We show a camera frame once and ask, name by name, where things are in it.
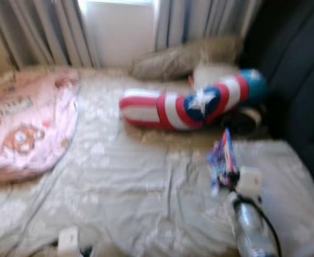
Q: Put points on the beige pillow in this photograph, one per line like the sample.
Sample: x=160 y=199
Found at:
x=173 y=61

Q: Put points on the black white plush toy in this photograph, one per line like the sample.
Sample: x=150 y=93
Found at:
x=248 y=120

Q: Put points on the Captain America shield pillow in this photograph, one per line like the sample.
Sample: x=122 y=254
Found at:
x=167 y=107

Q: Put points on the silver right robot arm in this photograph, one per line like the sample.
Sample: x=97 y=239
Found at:
x=251 y=230

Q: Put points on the colourful booklet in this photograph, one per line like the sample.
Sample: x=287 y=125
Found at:
x=221 y=155

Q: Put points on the grey striped curtain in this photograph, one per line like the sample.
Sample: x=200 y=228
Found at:
x=39 y=29
x=205 y=21

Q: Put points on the dark grey upright sofa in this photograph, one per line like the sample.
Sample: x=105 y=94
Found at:
x=296 y=69

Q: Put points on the beige floral bed sheet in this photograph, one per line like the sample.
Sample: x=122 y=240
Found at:
x=135 y=187

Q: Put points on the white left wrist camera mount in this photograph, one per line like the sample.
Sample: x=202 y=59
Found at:
x=68 y=242

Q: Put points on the white pillow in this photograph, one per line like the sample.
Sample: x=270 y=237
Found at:
x=213 y=74

